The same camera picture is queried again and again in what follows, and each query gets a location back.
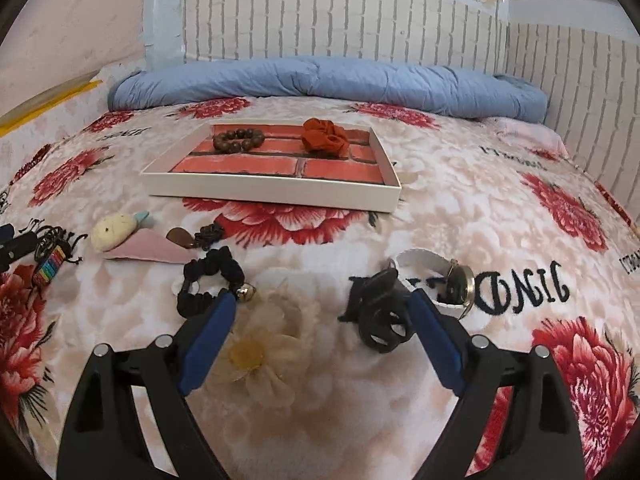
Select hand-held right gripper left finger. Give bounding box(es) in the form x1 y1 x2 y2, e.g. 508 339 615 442
56 291 238 480

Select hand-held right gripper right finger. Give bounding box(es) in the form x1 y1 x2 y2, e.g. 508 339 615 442
407 290 586 480

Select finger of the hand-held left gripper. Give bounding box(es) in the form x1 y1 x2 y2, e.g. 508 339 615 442
0 225 37 273

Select cream flower scrunchie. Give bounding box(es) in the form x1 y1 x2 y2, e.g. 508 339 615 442
220 285 328 407

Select silver bangle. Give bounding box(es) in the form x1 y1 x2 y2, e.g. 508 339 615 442
390 250 476 320

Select black claw hair clip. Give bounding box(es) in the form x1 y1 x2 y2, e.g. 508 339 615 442
338 269 420 353

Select pink felt triangle hair clip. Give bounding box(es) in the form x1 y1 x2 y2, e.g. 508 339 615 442
103 230 193 265

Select brown teardrop pendant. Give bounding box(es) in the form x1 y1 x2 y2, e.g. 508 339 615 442
166 227 198 250

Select cream plush hair clip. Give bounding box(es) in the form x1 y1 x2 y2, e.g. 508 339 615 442
91 210 155 252

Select white tray with brick print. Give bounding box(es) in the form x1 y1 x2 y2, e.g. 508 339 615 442
140 121 402 213

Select floral printed blanket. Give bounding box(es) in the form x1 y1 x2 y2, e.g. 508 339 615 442
0 95 640 480

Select board with yellow tape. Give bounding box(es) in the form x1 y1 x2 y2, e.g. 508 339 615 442
0 72 103 137

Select red-orange scrunchie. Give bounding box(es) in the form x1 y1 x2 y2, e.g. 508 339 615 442
300 118 351 155

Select pink pillow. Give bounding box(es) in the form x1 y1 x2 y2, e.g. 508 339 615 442
492 116 568 157

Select rolled blue duvet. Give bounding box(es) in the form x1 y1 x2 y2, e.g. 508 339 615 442
107 56 549 123

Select clear plastic sheet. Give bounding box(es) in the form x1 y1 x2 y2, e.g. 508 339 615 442
142 0 187 68

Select white brick-pattern side panel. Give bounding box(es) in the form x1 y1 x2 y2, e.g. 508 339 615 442
500 22 640 233

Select white brick-pattern headboard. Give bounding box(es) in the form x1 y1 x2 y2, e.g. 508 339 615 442
182 0 508 68

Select brown wooden bead bracelet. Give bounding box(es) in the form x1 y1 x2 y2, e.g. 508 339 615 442
213 128 264 153

